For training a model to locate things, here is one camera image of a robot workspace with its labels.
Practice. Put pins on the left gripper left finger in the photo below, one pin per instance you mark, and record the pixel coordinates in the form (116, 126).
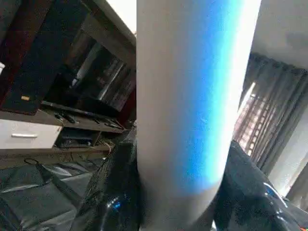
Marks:
(113, 197)

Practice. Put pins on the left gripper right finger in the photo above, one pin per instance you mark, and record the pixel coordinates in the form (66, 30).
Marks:
(255, 192)

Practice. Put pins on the white plastic table leg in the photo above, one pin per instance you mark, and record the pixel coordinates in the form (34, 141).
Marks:
(192, 96)

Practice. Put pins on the black table mat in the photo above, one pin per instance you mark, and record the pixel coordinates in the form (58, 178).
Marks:
(43, 197)

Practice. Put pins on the white drawer unit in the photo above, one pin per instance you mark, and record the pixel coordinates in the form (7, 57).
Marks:
(26, 134)

